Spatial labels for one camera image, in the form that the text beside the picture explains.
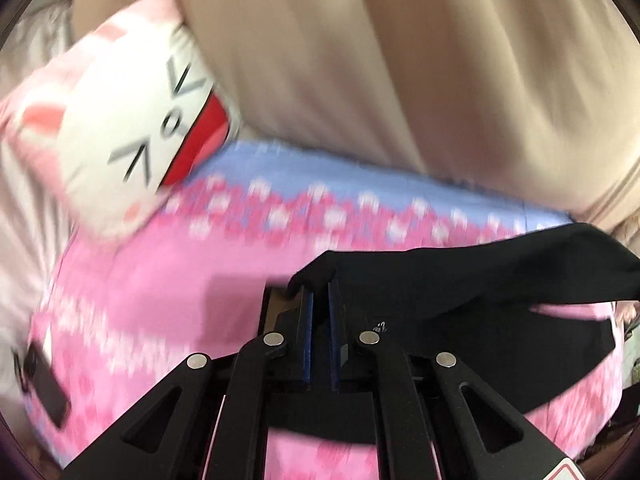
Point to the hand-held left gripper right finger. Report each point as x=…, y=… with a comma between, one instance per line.
x=334, y=340

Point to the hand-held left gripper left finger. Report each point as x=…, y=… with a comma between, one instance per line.
x=306, y=340

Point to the black pants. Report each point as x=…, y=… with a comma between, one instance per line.
x=450, y=280

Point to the pink printed blanket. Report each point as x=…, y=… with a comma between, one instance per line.
x=175, y=270

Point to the black phone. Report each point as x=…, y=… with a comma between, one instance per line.
x=45, y=390

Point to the white bed sheet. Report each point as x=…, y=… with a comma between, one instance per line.
x=25, y=270

